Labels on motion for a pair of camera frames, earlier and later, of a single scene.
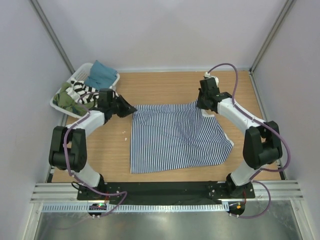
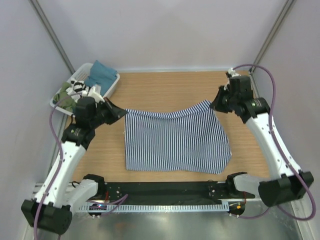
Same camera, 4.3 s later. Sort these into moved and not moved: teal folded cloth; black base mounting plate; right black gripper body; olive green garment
Moved: right black gripper body
Not moved: olive green garment; black base mounting plate; teal folded cloth
